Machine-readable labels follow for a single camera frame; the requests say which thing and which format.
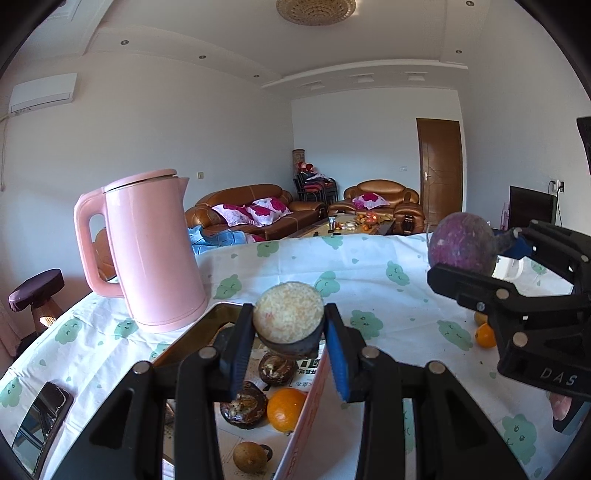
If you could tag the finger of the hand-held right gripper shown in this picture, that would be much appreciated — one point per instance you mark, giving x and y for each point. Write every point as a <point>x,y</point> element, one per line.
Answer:
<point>521,247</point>
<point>466,284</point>

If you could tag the pink floral pillow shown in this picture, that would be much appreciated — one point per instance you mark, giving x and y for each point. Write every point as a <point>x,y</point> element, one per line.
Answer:
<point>270,211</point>
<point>369,201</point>
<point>233,214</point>

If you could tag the blue checked cloth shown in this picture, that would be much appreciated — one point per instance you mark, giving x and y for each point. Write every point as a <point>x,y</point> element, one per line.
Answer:
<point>217,240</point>

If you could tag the black television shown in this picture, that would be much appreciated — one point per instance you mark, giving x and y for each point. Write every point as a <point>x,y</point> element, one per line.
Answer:
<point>528,207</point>

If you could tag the white wall socket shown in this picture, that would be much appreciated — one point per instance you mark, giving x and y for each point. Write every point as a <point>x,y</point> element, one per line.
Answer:
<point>557,186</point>

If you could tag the white printed mug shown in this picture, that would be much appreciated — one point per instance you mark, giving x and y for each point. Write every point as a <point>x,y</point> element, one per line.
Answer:
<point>510,270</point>

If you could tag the brown wrinkled fruit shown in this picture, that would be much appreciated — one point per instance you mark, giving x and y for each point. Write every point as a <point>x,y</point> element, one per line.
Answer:
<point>244,413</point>
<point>277,371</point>

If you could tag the dark padded stool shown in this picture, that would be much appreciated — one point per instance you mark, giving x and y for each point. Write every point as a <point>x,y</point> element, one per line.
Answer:
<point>37,286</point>

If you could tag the purple round fruit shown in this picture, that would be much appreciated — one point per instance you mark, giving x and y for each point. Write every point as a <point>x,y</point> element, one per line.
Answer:
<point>461,242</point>

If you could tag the wooden chair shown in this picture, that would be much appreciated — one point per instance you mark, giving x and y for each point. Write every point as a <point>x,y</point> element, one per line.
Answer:
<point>104,258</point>

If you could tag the white air conditioner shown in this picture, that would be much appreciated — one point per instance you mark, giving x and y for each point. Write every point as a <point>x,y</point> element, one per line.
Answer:
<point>44,92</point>

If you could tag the yellow-brown round fruit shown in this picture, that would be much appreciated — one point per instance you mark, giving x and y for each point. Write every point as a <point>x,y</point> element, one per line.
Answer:
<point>249,457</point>

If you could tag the pink packaging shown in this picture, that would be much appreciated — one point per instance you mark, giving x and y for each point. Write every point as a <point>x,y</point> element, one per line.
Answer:
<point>505,217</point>

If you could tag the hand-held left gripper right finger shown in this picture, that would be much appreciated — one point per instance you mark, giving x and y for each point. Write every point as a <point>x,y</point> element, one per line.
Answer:
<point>339,357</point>

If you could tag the tall patterned vase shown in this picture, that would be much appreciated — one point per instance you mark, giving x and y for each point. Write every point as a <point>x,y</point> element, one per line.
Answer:
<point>298,161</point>

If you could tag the brown leather sofa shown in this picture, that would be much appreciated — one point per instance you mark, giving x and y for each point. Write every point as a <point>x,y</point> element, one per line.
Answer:
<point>240,194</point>

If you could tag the metal tray with pink rim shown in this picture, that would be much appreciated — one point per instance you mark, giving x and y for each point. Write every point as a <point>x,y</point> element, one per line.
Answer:
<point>194,332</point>

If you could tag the pink electric kettle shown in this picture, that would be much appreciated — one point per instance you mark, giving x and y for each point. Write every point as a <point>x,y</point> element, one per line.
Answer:
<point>147,254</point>

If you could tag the round ceiling lamp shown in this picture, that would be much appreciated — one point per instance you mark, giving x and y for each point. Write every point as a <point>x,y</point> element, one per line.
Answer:
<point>316,4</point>

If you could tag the brown wooden door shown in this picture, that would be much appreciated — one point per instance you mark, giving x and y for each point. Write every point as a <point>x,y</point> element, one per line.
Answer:
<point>438,175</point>

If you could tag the halved dark fruit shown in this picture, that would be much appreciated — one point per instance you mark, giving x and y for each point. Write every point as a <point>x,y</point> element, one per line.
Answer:
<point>288,314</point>

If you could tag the cluttered coffee table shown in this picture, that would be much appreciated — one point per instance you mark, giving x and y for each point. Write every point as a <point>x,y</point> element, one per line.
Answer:
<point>355,226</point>

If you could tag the person's right hand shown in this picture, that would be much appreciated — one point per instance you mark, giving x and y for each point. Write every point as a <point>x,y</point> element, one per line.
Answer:
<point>561,406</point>

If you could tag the black smartphone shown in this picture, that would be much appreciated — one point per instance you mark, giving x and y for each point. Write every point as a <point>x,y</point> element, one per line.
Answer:
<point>41,424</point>

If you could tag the large orange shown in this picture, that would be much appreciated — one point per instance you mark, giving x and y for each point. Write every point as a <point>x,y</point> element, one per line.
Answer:
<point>485,336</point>

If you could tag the stacked chairs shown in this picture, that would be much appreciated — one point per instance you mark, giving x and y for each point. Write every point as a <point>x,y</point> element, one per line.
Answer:
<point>314,189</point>

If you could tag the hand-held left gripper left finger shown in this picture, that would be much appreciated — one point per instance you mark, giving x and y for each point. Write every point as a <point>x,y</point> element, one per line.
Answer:
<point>240,353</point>

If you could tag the brown leather armchair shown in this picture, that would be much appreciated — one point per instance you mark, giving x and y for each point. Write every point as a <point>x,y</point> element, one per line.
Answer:
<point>383,187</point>

